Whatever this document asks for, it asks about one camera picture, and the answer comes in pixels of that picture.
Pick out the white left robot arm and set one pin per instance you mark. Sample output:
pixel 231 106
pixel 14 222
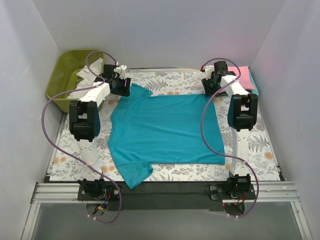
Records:
pixel 85 124

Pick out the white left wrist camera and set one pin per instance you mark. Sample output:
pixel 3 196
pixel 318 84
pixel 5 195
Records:
pixel 121 71

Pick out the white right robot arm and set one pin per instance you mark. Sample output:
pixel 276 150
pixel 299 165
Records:
pixel 241 118

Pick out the white crumpled t shirt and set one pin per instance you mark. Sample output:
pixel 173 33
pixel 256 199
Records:
pixel 87 79

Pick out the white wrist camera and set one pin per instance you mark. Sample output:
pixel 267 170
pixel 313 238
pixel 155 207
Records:
pixel 121 71
pixel 207 70

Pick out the pink folded t shirt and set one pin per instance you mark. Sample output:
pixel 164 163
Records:
pixel 246 79

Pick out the aluminium front rail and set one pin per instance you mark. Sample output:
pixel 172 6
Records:
pixel 268 191

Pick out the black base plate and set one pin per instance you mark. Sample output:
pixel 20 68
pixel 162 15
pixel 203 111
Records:
pixel 115 201

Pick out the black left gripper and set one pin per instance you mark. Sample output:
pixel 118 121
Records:
pixel 121 87

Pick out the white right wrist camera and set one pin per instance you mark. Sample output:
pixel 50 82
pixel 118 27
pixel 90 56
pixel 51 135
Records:
pixel 207 70

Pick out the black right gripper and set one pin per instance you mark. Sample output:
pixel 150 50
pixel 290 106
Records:
pixel 209 85

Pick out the olive green plastic basket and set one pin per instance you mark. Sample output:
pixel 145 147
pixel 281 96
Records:
pixel 64 76

